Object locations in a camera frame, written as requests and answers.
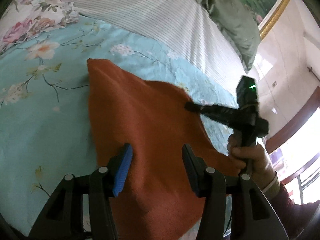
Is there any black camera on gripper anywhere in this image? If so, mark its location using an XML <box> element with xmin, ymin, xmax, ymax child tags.
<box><xmin>236</xmin><ymin>76</ymin><xmax>258</xmax><ymax>108</ymax></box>

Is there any rust orange knitted sweater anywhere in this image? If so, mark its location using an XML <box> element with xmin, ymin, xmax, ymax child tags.
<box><xmin>87</xmin><ymin>59</ymin><xmax>238</xmax><ymax>239</ymax></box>

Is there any light blue floral bedsheet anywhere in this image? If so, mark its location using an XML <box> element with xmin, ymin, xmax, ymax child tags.
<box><xmin>1</xmin><ymin>16</ymin><xmax>236</xmax><ymax>235</ymax></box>

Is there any white striped blanket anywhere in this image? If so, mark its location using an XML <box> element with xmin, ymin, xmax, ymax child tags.
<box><xmin>72</xmin><ymin>0</ymin><xmax>245</xmax><ymax>94</ymax></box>

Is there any green pillow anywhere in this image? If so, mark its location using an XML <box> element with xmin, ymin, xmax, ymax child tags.
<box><xmin>195</xmin><ymin>0</ymin><xmax>261</xmax><ymax>73</ymax></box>

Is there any person's right hand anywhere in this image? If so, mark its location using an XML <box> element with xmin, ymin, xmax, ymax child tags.
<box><xmin>227</xmin><ymin>133</ymin><xmax>277</xmax><ymax>190</ymax></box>

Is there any dark red sleeve forearm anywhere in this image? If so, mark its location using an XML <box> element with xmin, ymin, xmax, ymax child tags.
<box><xmin>261</xmin><ymin>171</ymin><xmax>319</xmax><ymax>239</ymax></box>

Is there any brown wooden window frame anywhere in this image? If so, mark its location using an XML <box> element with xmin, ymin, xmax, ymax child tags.
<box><xmin>266</xmin><ymin>86</ymin><xmax>320</xmax><ymax>154</ymax></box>

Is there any pink floral white pillow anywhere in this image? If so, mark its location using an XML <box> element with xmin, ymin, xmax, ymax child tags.
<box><xmin>1</xmin><ymin>0</ymin><xmax>79</xmax><ymax>54</ymax></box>

